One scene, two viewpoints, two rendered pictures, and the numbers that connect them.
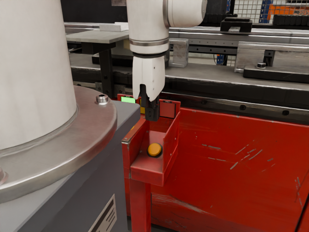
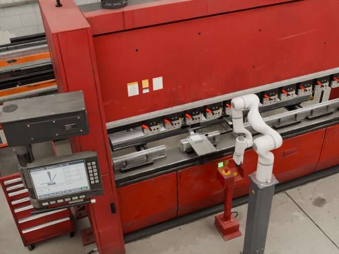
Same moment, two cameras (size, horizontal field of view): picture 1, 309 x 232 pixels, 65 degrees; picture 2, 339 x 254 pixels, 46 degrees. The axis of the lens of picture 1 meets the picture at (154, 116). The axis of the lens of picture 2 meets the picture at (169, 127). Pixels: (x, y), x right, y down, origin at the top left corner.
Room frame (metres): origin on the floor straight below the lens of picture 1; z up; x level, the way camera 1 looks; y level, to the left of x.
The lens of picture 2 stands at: (-1.16, 2.23, 3.21)
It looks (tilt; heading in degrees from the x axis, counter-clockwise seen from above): 35 degrees down; 320
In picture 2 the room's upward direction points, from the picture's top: 2 degrees counter-clockwise
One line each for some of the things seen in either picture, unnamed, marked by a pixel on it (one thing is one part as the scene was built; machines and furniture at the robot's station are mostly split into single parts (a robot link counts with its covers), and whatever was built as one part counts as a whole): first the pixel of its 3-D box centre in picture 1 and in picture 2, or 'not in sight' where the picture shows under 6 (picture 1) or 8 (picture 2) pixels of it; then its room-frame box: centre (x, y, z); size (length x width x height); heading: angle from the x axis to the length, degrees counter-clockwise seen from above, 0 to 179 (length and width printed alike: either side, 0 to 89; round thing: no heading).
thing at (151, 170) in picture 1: (138, 136); (230, 172); (0.59, 0.05, 0.75); 0.20 x 0.16 x 0.18; 71
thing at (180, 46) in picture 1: (138, 49); (200, 140); (0.97, 0.06, 0.92); 0.39 x 0.06 x 0.10; 70
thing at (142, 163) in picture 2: not in sight; (136, 165); (1.14, 0.70, 0.89); 0.30 x 0.05 x 0.03; 70
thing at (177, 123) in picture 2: not in sight; (171, 118); (1.06, 0.33, 1.26); 0.15 x 0.09 x 0.17; 70
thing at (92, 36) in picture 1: (105, 34); (201, 144); (0.85, 0.17, 1.00); 0.26 x 0.18 x 0.01; 160
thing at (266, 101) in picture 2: not in sight; (268, 94); (0.72, -0.61, 1.26); 0.15 x 0.09 x 0.17; 70
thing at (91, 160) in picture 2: not in sight; (67, 176); (0.85, 1.46, 1.42); 0.45 x 0.12 x 0.36; 63
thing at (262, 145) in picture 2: not in sight; (263, 149); (0.19, 0.16, 1.30); 0.19 x 0.12 x 0.24; 72
